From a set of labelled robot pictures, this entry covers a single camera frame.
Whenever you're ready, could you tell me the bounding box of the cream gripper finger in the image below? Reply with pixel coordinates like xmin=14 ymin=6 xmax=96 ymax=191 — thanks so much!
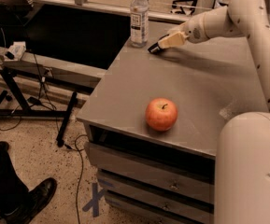
xmin=167 ymin=22 xmax=187 ymax=35
xmin=158 ymin=32 xmax=188 ymax=49

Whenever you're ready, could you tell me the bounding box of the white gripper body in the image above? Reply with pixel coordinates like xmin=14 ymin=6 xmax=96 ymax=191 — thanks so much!
xmin=184 ymin=14 xmax=207 ymax=43

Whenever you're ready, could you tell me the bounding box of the dark blue rxbar wrapper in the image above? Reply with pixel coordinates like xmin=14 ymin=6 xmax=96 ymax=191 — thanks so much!
xmin=148 ymin=35 xmax=167 ymax=54

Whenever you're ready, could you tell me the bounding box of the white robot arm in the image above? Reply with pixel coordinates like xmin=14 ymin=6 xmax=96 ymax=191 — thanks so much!
xmin=158 ymin=0 xmax=270 ymax=224

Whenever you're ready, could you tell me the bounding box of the clear plastic water bottle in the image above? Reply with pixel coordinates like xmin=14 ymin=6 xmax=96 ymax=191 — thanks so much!
xmin=130 ymin=0 xmax=149 ymax=48

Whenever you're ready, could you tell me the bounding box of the red apple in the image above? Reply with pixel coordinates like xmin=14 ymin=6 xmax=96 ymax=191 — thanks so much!
xmin=145 ymin=98 xmax=178 ymax=132

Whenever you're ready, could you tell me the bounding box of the grey drawer cabinet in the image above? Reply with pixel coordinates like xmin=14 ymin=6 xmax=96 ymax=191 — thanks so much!
xmin=77 ymin=21 xmax=269 ymax=224

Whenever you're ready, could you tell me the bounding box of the white device on desk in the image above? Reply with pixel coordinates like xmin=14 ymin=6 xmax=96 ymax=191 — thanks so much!
xmin=5 ymin=42 xmax=26 ymax=61

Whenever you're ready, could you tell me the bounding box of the blue tape floor mark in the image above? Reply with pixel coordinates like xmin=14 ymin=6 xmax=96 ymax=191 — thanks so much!
xmin=82 ymin=183 xmax=106 ymax=217

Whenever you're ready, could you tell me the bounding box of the black trouser leg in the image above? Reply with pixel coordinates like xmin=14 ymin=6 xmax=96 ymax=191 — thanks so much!
xmin=0 ymin=144 xmax=28 ymax=214

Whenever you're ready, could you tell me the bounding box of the black leather shoe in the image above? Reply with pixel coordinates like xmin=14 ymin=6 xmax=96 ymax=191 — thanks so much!
xmin=1 ymin=177 xmax=57 ymax=224

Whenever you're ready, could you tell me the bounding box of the black floor cable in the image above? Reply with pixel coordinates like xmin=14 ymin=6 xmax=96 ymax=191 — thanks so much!
xmin=64 ymin=133 xmax=89 ymax=224

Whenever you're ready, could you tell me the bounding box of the black metal desk frame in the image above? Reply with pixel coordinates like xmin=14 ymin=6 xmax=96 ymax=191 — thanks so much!
xmin=0 ymin=58 xmax=77 ymax=147

